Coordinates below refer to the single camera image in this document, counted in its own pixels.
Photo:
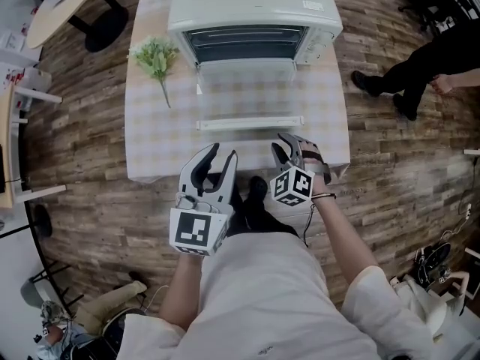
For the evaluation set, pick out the black computer case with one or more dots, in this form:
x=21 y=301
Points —
x=2 y=171

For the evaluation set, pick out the green artificial flower bunch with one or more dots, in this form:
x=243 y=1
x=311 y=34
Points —
x=155 y=56

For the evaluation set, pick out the black round floor base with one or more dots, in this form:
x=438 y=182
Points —
x=43 y=221

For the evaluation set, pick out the person's black trousers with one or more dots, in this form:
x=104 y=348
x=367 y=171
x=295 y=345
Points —
x=258 y=219

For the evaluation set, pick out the person's right forearm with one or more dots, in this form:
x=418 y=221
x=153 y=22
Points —
x=341 y=238

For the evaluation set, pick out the white power strip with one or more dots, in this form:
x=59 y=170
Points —
x=468 y=210

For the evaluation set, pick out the round wooden table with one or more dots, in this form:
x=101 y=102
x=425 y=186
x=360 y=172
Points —
x=56 y=24

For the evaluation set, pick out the checked tablecloth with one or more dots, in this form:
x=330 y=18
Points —
x=150 y=133

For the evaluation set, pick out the black office chair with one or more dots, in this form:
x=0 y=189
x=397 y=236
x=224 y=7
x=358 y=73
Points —
x=431 y=2

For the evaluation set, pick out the curved wooden desk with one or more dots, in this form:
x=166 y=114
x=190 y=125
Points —
x=5 y=126

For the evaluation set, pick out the white oven door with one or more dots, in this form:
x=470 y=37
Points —
x=247 y=123

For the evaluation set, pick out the person's white shirt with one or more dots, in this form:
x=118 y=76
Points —
x=262 y=298

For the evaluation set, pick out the person's right black shoe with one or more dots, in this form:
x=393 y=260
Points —
x=258 y=188

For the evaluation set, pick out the white curved desk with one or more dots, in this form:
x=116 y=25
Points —
x=15 y=261

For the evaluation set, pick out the grey chair black legs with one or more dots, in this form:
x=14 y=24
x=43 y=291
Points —
x=32 y=291

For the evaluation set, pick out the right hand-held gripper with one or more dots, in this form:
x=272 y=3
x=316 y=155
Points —
x=292 y=186

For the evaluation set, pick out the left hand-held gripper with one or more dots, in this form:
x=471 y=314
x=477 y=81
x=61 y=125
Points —
x=191 y=231

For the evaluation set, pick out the person's right hand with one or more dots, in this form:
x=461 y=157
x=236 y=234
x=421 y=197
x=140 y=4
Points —
x=319 y=188

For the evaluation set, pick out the person's left forearm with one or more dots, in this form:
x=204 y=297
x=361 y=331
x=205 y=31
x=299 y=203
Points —
x=180 y=291

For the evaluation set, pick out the white plastic storage box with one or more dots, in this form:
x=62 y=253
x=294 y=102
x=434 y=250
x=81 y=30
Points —
x=35 y=80
x=13 y=40

